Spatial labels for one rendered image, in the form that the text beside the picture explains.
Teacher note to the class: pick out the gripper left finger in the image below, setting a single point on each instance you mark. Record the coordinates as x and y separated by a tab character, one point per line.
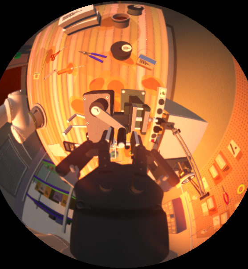
102	151

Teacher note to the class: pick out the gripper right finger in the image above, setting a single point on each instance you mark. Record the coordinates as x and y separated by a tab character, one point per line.
139	161

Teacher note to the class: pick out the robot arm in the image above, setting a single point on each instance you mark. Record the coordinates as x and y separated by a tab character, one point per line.
16	117

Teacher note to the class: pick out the white lever with grey grip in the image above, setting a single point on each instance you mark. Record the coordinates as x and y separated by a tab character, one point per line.
72	118
68	130

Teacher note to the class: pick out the dark reel rotor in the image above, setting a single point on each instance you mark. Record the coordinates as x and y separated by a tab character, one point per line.
137	117

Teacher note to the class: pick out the small black device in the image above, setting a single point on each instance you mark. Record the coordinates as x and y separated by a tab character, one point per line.
70	146

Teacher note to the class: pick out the white cloth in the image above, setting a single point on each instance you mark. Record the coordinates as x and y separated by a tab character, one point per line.
56	150

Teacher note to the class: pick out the white magnifier lamp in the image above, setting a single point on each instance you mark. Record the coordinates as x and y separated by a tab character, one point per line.
186	177

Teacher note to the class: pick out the grey box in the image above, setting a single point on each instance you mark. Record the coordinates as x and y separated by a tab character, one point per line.
184	130

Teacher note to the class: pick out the white control panel strip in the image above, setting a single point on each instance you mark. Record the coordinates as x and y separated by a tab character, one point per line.
160	105

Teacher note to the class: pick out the small drawer cabinet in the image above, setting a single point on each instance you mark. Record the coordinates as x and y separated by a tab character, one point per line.
177	214

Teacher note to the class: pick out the white shelf unit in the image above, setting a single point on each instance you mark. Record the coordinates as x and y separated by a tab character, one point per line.
50	199

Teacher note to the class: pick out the orange screwdriver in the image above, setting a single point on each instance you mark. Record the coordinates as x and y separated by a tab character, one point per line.
66	70

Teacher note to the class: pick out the grey metal strip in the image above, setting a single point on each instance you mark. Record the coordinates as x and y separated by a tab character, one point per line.
50	74

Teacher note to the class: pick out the red pliers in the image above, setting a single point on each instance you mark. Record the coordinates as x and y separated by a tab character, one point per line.
226	197

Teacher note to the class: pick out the grey mesh cabinet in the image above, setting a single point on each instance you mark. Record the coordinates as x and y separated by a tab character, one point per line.
8	164

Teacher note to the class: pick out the tan card box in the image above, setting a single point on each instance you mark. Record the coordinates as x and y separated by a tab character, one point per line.
145	62

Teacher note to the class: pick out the small white tag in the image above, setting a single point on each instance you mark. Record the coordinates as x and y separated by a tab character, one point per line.
37	75

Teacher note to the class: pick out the orange pegboard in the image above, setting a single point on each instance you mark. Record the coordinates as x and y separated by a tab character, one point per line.
237	136

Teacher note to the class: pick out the black line spool with label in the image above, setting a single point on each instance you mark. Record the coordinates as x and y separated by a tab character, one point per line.
120	51

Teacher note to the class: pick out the yellow rod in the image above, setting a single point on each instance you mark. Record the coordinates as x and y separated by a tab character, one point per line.
44	61

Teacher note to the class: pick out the red scissors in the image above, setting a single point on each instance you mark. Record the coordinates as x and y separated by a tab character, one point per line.
55	54

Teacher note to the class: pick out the dark red cabinet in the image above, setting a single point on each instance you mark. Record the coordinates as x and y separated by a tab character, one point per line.
8	88

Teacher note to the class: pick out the green box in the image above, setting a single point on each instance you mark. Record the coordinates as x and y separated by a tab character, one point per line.
18	55

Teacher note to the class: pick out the brown cup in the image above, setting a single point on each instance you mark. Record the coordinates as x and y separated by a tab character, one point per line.
120	21

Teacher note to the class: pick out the dark line spool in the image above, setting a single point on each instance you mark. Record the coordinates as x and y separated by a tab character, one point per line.
135	10

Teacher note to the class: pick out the green-grey mount plate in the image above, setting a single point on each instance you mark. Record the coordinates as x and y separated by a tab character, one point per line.
126	94

